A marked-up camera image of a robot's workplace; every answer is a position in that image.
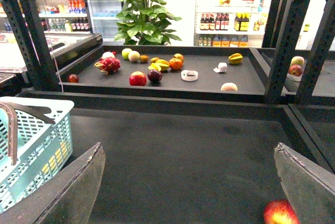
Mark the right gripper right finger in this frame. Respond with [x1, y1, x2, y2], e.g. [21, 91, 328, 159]
[274, 142, 334, 223]

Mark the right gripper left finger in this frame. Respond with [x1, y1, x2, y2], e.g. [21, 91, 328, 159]
[1, 142, 106, 223]

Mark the brown kiwi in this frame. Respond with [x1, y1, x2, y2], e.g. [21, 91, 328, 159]
[139, 55, 149, 63]

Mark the orange red fruit behind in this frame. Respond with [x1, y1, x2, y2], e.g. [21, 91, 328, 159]
[173, 53, 184, 62]

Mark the yellow starfruit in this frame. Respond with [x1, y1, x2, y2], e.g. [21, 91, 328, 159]
[148, 59, 170, 72]
[228, 53, 243, 65]

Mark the pale peach fruit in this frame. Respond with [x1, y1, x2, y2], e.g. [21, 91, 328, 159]
[220, 83, 238, 92]

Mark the pale green melon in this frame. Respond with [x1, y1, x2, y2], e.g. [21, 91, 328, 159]
[128, 50, 140, 62]

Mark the small orange brown fruit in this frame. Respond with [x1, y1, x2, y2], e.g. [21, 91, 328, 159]
[150, 57, 160, 63]

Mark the yellow mango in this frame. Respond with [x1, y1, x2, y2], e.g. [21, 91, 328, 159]
[42, 142, 71, 175]

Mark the light blue plastic basket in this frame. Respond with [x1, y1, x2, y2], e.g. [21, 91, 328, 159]
[1, 96, 74, 212]

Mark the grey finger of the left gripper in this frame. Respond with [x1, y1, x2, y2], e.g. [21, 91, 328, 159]
[1, 102, 18, 166]
[5, 102, 55, 125]

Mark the red apple on shelf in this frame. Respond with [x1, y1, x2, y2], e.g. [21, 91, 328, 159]
[129, 71, 147, 86]

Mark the right bottle shelf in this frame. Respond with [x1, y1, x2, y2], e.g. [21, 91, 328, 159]
[193, 0, 271, 48]

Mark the green apple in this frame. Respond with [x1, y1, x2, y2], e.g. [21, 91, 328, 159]
[121, 48, 132, 60]

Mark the yellow starfruit far right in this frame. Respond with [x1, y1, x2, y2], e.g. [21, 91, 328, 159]
[228, 53, 243, 65]

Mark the pink dragon fruit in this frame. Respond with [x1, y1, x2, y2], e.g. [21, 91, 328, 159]
[94, 57, 120, 75]

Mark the black fruit display tray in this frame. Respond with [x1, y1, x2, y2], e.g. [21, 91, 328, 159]
[60, 46, 270, 103]

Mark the white tape ring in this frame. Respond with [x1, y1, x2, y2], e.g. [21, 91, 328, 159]
[181, 69, 199, 82]

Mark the yellow starfruit centre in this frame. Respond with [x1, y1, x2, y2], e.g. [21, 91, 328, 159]
[148, 59, 170, 72]

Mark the green red apple side tray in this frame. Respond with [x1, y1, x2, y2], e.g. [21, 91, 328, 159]
[290, 56, 305, 66]

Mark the white onion with red tip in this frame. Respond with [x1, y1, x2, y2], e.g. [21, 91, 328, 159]
[101, 51, 116, 59]

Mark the red yellow apple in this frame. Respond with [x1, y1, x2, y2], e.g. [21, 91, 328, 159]
[263, 199, 300, 224]

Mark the dark purple plum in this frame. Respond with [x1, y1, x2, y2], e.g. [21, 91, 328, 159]
[147, 69, 162, 83]

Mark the green potted plant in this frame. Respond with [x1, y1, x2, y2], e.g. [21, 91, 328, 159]
[114, 0, 182, 46]

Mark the small dark red fruit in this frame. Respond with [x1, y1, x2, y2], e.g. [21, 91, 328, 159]
[68, 74, 79, 83]

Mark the glass door refrigerator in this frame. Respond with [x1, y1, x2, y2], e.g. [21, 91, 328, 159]
[86, 0, 123, 43]

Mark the left drinks shelf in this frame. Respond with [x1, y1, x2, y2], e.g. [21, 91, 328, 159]
[0, 0, 92, 35]

